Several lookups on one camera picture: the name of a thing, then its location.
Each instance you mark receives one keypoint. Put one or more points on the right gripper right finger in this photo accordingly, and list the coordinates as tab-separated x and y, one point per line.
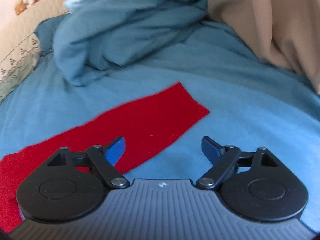
255	185

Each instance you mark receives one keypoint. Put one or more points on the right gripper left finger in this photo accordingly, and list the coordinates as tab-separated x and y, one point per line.
70	185

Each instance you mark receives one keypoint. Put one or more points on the red long-sleeve shirt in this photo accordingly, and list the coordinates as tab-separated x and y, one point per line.
149	125

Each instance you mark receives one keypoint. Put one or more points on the blue bed sheet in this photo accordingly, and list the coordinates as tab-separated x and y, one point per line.
250	105

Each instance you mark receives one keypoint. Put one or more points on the green pillow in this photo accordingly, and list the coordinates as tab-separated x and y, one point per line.
19	72

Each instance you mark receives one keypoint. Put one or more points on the dark teal pillow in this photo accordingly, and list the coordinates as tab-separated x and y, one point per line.
45	32

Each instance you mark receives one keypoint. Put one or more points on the teal folded duvet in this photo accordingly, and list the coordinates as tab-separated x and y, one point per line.
106	34

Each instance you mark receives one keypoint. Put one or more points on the cream quilted headboard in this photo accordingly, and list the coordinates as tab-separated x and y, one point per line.
19	45

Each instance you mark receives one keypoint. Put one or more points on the beige curtain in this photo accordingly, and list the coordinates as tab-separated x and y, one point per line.
282	32

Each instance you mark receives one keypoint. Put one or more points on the brown plush toy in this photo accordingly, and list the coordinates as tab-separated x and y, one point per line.
19	7

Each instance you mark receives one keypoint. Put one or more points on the white plush toy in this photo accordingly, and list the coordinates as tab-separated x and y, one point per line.
28	3

